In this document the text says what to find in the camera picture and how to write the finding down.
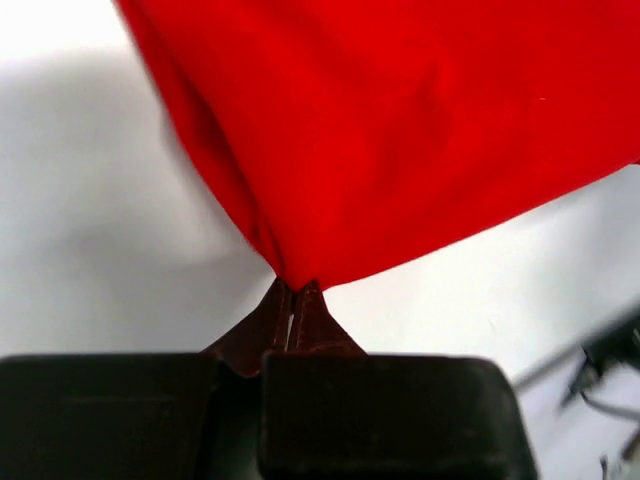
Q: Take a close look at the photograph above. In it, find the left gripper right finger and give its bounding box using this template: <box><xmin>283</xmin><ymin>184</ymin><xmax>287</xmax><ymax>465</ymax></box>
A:
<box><xmin>287</xmin><ymin>281</ymin><xmax>366</xmax><ymax>356</ymax></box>

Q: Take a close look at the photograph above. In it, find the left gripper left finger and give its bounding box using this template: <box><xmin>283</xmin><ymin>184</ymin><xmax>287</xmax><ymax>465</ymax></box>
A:
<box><xmin>204</xmin><ymin>278</ymin><xmax>293</xmax><ymax>378</ymax></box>

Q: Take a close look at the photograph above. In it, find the red t shirt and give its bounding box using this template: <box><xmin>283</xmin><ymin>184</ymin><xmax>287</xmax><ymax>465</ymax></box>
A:
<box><xmin>118</xmin><ymin>1</ymin><xmax>639</xmax><ymax>290</ymax></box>

